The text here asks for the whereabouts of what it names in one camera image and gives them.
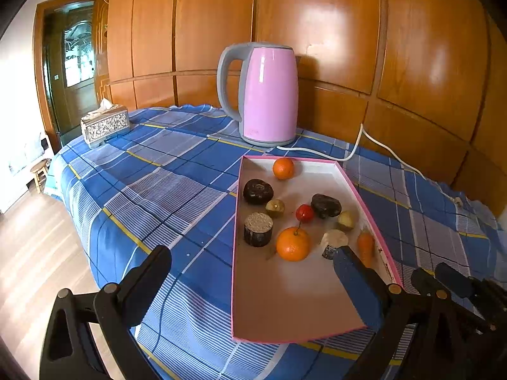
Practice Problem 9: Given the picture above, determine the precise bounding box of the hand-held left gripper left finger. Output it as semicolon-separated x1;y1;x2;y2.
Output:
39;244;173;380

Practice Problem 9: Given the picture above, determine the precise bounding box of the wooden door with glass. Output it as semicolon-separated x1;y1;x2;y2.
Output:
34;0;107;143

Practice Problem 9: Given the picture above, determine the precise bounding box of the dark-skinned cut root wedge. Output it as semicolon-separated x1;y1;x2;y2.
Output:
320;229;349;260

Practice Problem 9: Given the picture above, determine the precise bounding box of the dark round fruit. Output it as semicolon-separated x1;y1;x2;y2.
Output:
243;179;274;205

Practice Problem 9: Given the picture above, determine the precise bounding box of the pink shallow cardboard tray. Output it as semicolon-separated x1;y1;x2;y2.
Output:
231;155;404;343

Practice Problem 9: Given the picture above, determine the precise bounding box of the blue plaid blanket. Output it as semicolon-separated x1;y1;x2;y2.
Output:
43;104;504;380

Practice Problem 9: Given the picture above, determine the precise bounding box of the small orange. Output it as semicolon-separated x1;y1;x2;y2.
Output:
273;157;296;181

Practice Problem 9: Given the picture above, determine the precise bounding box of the white power cable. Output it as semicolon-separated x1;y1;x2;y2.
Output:
276;123;464;206

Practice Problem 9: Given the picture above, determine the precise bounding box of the small carrot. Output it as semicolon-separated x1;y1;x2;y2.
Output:
357;231;375;268

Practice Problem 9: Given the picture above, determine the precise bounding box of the small wooden stool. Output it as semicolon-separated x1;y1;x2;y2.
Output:
30;160;49;194

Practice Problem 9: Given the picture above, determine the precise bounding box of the large orange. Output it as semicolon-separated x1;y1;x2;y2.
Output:
276;226;311;262

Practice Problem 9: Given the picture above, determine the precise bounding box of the silver patterned tissue box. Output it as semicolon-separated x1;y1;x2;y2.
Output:
80;99;131;149

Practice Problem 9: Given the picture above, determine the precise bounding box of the wooden wardrobe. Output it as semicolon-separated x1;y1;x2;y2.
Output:
93;0;507;222

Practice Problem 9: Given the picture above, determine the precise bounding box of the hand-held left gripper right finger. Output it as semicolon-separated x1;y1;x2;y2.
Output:
332;245;468;380

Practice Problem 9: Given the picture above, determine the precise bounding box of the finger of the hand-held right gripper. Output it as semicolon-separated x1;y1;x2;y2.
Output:
411;268;436;295
434;262;476;299

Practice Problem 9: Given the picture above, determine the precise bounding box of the dark oblong fruit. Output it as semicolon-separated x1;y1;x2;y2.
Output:
311;193;342;219

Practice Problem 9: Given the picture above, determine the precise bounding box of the pink electric kettle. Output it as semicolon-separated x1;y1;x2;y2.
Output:
216;42;299;147

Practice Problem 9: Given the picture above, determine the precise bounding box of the dark-skinned cut root cylinder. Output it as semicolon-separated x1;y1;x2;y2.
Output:
243;212;275;247

